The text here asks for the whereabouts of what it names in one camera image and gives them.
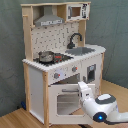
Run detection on white oven door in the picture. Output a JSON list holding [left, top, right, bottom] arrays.
[[49, 82, 93, 124]]

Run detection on grey sink basin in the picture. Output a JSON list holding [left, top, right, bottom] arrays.
[[66, 47, 94, 56]]

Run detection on toy microwave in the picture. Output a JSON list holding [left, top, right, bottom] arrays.
[[66, 3, 90, 21]]

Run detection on black stovetop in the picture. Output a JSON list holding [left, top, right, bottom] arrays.
[[34, 52, 70, 66]]

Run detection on right red stove knob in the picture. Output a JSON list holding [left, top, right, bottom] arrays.
[[71, 66, 79, 73]]

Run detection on left red stove knob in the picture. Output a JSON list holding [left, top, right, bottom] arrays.
[[54, 73, 60, 79]]

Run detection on black faucet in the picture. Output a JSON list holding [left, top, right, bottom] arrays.
[[67, 33, 83, 49]]

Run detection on grey ice dispenser panel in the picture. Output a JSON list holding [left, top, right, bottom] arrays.
[[87, 65, 96, 83]]

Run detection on grey backdrop curtain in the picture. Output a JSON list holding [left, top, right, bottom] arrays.
[[0, 0, 128, 117]]

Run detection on silver range hood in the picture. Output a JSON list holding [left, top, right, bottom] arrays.
[[35, 5, 64, 27]]

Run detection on small metal pot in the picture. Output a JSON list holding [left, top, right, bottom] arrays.
[[38, 51, 54, 63]]

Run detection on wooden toy kitchen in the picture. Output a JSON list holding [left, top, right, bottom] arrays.
[[22, 2, 105, 127]]

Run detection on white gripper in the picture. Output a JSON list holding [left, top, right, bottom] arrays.
[[78, 81, 95, 102]]

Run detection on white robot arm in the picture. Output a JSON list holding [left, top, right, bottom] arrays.
[[78, 81, 128, 125]]

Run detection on red stove knob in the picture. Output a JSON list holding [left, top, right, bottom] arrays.
[[54, 73, 60, 79], [71, 66, 79, 73]]

